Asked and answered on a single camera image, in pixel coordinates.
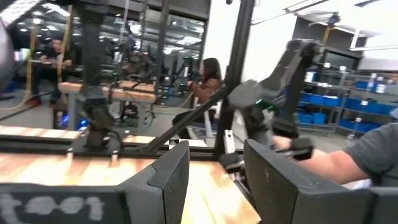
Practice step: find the white bracket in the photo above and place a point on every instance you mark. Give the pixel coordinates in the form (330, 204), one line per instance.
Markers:
(229, 141)

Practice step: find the blue storage bin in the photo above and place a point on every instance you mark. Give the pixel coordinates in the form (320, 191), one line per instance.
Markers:
(311, 118)
(320, 100)
(357, 126)
(373, 107)
(367, 84)

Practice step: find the person's hand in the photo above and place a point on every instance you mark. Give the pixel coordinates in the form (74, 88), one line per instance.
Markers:
(283, 143)

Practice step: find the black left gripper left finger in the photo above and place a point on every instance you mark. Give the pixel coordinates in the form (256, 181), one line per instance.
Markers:
(174, 186)

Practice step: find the person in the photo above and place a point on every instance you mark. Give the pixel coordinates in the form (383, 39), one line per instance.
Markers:
(56, 62)
(208, 87)

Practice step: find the white chair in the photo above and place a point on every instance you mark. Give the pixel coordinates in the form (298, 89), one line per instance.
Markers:
(214, 112)

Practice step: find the wooden background table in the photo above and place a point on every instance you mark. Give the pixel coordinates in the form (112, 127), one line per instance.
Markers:
(136, 95)

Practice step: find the person arm grey sleeve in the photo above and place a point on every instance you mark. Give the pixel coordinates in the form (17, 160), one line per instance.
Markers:
(373, 149)

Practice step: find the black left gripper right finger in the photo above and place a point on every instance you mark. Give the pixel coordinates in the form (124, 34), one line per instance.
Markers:
(273, 193)

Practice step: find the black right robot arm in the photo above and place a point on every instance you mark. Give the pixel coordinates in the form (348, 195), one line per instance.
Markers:
(93, 109)

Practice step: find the black aluminium table frame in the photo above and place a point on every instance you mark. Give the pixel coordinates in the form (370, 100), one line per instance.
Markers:
(236, 62)

